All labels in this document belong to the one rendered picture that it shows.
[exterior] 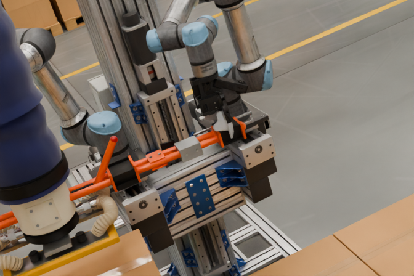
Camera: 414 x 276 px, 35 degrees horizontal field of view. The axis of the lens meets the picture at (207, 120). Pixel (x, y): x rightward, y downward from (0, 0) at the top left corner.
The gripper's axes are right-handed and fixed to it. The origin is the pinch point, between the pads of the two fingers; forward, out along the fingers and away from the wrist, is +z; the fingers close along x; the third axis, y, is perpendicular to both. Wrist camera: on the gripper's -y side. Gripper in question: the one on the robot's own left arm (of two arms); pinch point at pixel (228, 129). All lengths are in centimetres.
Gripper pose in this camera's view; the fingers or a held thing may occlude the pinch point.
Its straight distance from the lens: 205.0
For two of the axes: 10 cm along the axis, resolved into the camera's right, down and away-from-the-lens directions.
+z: 2.5, 8.7, 4.3
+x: 2.9, 3.5, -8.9
